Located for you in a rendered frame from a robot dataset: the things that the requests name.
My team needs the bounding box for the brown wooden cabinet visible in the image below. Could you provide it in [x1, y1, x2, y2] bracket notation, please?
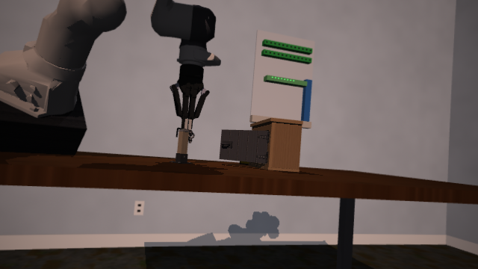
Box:
[220, 118, 303, 172]

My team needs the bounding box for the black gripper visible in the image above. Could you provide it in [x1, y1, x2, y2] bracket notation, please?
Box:
[170, 64, 210, 130]

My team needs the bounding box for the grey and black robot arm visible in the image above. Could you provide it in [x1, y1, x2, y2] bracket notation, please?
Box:
[0, 0, 221, 118]

